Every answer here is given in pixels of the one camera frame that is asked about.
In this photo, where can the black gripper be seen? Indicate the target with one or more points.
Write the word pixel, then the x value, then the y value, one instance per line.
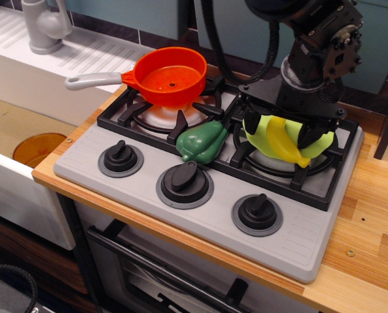
pixel 275 97

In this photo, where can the yellow toy banana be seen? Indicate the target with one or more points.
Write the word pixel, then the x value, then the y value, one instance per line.
pixel 282 145

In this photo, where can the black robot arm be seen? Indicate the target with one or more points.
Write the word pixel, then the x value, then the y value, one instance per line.
pixel 309 86

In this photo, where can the black burner grate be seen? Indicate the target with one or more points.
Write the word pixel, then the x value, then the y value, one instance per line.
pixel 130 115

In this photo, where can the green toy bell pepper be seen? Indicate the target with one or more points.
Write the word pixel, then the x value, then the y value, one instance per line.
pixel 202 144

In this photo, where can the right black stove knob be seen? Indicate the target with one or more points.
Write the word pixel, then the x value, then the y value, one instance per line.
pixel 257 215

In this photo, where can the black stove knob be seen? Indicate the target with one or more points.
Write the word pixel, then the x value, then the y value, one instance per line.
pixel 185 186
pixel 257 215
pixel 120 160

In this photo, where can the grey toy stove top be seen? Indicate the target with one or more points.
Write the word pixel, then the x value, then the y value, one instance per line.
pixel 296 249

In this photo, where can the middle black stove knob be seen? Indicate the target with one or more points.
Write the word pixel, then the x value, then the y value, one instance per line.
pixel 185 186

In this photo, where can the left black stove knob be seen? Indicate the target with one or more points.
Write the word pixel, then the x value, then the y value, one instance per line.
pixel 120 160

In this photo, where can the toy oven door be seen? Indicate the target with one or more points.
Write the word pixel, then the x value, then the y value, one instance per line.
pixel 150 275

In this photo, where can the orange translucent plate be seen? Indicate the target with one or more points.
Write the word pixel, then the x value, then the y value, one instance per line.
pixel 33 150

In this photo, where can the grey toy faucet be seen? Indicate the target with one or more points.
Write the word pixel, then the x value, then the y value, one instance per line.
pixel 46 29

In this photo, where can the white toy sink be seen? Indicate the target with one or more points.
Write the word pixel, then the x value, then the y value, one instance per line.
pixel 34 100

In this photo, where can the orange toy pot grey handle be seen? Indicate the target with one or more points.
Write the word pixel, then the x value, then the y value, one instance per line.
pixel 167 77

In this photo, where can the black cable foreground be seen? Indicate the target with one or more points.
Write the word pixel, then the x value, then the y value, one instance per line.
pixel 16 277

